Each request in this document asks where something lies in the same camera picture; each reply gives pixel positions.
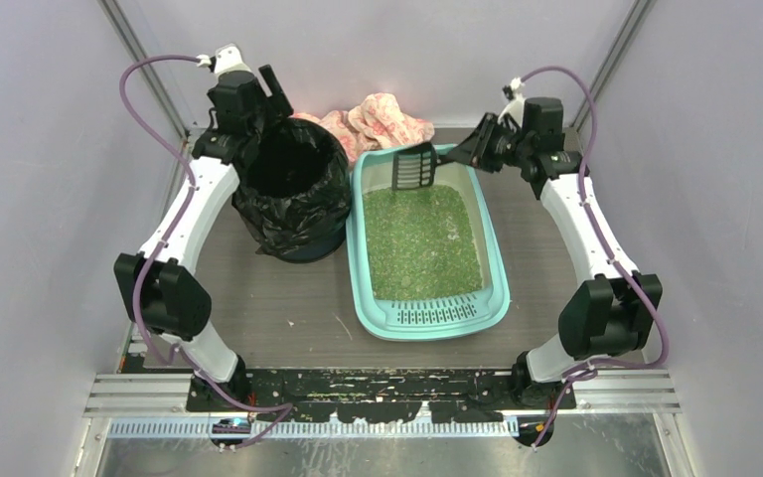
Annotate black litter scoop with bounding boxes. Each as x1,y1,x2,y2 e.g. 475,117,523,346
391,142,449,192

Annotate bin with black bag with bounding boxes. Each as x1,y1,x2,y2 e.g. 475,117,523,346
231,117,353,263

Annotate teal litter box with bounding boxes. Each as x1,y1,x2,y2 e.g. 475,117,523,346
346,146,511,341

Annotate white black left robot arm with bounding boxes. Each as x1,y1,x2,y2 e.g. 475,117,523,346
113,67,291,410

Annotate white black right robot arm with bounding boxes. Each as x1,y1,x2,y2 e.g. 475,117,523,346
440,97,663,403

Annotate green litter pellets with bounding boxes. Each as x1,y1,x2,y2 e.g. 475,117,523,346
363,186,483,301

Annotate pink patterned cloth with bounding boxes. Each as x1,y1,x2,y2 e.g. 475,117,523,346
292,92,435,169

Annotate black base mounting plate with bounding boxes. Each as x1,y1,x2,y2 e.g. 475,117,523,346
186,368,577,426

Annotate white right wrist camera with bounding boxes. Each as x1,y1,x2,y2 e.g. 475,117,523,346
499,78,526,129

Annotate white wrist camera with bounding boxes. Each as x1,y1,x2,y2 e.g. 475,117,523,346
499,78,526,129
211,43,252,77

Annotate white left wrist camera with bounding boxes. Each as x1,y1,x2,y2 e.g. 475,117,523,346
211,43,252,77

